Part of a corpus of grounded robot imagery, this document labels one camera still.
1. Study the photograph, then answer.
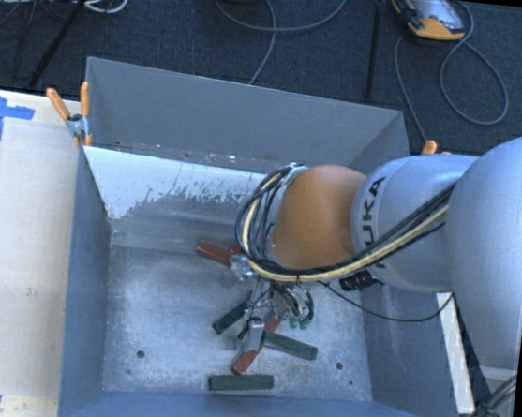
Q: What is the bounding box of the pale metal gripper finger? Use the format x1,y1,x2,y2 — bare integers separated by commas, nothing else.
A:
236,315,253,344
245,319,269,355

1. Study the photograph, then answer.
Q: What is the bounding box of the dark green flat block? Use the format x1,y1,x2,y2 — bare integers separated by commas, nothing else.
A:
260,330,321,363
211,296,251,340
205,366,277,401

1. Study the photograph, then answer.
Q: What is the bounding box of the red-brown flat block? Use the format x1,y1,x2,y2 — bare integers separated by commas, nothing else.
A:
230,311,282,381
194,238,245,268

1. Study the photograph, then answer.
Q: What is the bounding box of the grey metal bin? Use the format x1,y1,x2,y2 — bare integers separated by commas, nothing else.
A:
42,56,501,417

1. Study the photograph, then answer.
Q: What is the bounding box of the pale wood flat board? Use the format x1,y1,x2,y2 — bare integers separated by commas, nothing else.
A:
0,115,94,409

